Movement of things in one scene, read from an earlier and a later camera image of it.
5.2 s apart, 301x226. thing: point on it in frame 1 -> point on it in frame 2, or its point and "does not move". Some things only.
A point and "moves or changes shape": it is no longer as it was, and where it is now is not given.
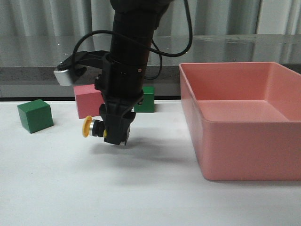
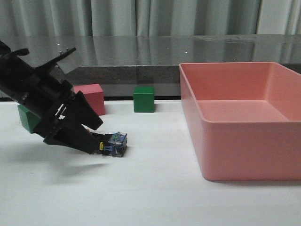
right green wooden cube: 148,105 does not move
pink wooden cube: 89,100 does not move
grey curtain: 76,18 does not move
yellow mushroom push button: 93,127 moves or changes shape
